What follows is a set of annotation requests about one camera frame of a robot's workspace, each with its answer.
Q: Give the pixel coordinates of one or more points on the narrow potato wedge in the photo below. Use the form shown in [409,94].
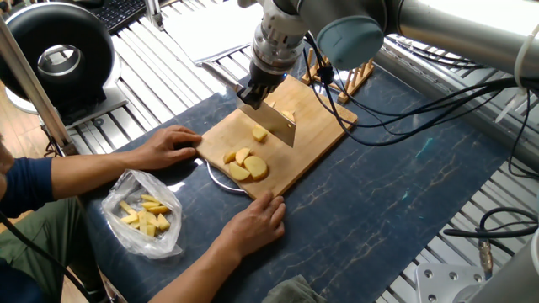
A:
[243,155]

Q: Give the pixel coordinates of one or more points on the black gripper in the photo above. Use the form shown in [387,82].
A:
[273,64]

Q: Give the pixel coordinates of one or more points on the plastic bag of potato sticks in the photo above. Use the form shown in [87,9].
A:
[139,215]

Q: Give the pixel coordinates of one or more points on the person's left hand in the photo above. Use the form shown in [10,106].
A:
[168,145]

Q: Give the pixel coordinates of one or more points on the thin cut potato slice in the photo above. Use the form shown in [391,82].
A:
[289,115]

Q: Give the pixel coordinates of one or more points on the person's right forearm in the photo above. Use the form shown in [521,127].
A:
[194,278]

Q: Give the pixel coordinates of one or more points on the olive trousers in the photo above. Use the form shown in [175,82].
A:
[42,252]

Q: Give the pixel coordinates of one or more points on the grey-green cloth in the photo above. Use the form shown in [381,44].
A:
[290,290]

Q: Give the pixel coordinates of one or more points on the dark blue marble mat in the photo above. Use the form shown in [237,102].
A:
[387,194]

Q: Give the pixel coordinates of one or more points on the black keyboard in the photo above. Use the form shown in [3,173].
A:
[118,13]

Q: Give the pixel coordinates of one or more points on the bamboo cutting board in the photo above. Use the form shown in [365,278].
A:
[320,135]

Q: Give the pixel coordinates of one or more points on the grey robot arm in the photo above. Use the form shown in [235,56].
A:
[455,29]

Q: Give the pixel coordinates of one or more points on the steel cleaver knife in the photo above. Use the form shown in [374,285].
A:
[274,124]

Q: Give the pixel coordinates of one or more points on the white sheet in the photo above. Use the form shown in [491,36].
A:
[210,29]

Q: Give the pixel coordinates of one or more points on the metal mounting plate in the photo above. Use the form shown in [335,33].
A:
[450,286]

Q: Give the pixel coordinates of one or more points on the person's left forearm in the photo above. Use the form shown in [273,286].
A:
[84,177]

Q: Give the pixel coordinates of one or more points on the wooden pole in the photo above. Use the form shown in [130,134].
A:
[34,88]

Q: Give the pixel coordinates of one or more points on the wooden knife rack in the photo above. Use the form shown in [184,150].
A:
[358,77]

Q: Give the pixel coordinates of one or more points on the person's right hand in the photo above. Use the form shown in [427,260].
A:
[257,223]

